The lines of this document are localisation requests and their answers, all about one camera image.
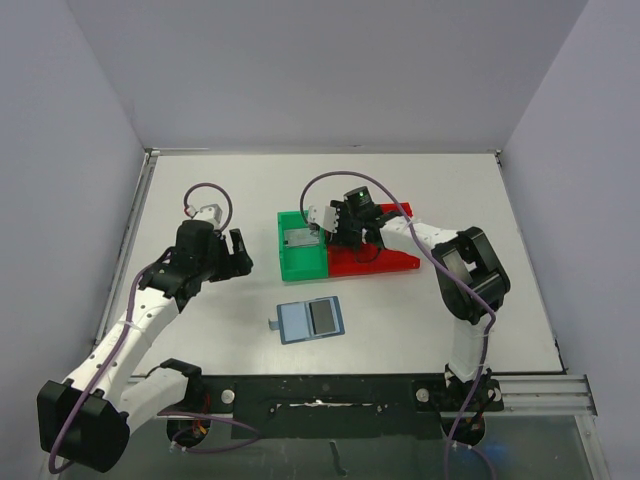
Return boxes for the aluminium frame rail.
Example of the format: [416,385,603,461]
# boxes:
[497,374,598,416]

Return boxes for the red plastic bin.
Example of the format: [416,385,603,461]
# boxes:
[372,203,421,273]
[327,245,406,277]

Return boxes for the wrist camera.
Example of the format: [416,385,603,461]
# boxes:
[184,204,222,228]
[307,205,339,234]

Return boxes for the green plastic bin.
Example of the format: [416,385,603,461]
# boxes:
[277,211,329,282]

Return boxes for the blue leather card holder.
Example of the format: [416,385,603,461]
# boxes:
[268,296,345,345]

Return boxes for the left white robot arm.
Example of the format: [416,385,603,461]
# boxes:
[36,220,253,474]

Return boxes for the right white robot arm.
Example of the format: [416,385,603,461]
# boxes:
[316,187,511,382]

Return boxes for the silver VIP card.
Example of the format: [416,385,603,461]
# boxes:
[283,228,320,248]

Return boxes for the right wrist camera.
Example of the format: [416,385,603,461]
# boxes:
[307,205,339,234]

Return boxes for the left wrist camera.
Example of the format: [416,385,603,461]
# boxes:
[184,204,222,228]

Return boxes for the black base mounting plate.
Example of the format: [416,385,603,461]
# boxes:
[172,374,504,442]

